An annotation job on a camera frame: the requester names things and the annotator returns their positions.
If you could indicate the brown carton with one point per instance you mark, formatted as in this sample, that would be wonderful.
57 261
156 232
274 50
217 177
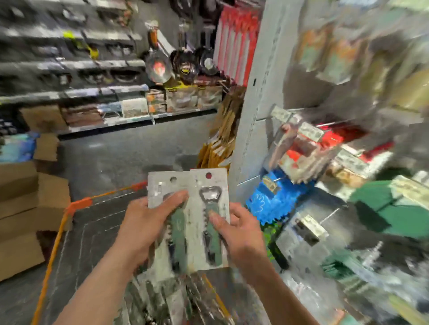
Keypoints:
43 117

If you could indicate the pile of packaged kitchen tools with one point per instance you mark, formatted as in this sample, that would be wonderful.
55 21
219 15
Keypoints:
167 301

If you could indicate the background cookware shelf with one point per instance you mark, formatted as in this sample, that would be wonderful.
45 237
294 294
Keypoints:
80 67

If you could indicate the person's left hand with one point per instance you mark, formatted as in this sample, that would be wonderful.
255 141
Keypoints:
147 227

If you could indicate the red hanging packets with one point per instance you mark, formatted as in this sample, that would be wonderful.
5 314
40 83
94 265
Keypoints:
234 43

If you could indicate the green black packets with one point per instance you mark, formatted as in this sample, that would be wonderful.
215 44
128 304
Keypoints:
271 238

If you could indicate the black frying pan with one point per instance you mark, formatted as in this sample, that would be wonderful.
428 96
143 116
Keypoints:
159 67
185 63
207 61

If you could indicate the person's left forearm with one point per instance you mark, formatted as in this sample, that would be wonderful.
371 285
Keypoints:
100 294

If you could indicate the kitchen tools display rack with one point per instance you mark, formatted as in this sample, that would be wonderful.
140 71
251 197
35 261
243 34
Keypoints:
258 87

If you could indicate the person's right hand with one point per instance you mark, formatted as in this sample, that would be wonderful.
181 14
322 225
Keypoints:
245 238

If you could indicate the person's right forearm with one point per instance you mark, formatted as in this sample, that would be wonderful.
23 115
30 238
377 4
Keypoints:
281 298

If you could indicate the blue boxes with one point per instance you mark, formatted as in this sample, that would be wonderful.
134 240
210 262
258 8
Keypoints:
17 147

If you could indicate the green folding bottle opener packet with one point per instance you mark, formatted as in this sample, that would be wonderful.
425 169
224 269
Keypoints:
209 179
161 184

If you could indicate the small open cardboard box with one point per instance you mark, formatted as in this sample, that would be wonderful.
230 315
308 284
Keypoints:
45 146

